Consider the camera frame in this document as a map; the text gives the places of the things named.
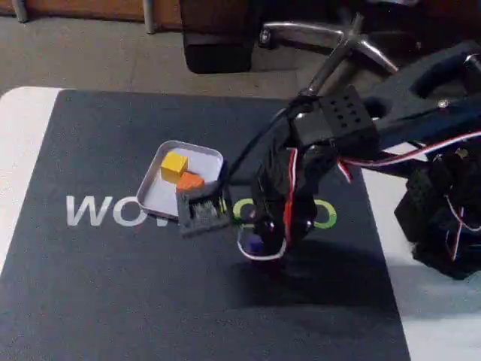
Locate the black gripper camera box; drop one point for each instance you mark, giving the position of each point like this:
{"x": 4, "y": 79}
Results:
{"x": 199, "y": 223}

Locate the purple wooden block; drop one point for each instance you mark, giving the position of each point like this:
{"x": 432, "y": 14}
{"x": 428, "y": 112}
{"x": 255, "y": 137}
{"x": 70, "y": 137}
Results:
{"x": 254, "y": 243}

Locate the yellow wooden block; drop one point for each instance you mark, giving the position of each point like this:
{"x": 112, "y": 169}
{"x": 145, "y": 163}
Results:
{"x": 173, "y": 165}

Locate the white rectangular tray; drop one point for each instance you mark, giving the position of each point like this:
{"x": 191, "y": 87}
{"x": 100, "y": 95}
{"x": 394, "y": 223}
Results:
{"x": 158, "y": 195}

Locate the chrome office chair base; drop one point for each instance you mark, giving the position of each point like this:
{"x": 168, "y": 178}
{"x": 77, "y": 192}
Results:
{"x": 300, "y": 32}

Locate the grey metal furniture leg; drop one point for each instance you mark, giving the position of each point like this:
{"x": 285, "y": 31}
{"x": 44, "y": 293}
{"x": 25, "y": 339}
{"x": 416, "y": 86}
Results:
{"x": 19, "y": 9}
{"x": 150, "y": 15}

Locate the black box on floor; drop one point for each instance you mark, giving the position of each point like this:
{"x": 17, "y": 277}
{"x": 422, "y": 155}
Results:
{"x": 218, "y": 37}

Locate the dark mat with printed letters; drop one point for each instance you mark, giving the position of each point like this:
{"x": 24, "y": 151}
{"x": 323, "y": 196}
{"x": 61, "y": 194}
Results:
{"x": 112, "y": 282}

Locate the orange wooden block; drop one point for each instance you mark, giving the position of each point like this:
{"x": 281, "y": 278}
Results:
{"x": 189, "y": 182}

